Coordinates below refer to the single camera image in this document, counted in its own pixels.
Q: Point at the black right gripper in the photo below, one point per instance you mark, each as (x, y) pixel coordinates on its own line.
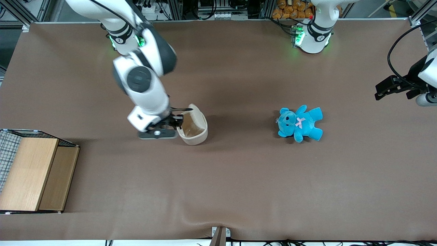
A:
(169, 120)

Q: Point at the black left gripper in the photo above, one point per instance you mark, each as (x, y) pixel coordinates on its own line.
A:
(413, 73)

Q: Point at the white lidded trash can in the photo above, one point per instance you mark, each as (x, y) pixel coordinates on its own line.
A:
(196, 135)

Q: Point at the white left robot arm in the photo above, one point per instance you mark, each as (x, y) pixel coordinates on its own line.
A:
(313, 37)

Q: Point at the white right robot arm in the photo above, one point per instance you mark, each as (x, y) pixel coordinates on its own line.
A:
(143, 82)

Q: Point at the brown table mat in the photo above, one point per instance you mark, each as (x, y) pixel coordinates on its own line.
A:
(218, 177)

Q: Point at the blue teddy bear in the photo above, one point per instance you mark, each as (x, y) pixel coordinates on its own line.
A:
(300, 123)

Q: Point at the white power strip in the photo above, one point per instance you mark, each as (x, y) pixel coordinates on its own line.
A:
(149, 8)

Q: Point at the bag of orange items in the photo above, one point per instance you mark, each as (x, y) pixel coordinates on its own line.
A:
(293, 9)

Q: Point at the wooden shelf box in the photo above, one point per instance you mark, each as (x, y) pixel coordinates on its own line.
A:
(32, 171)

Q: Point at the aluminium frame rack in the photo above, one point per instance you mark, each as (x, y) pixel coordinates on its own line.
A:
(222, 10)

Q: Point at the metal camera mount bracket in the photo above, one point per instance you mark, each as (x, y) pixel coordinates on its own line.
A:
(220, 235)

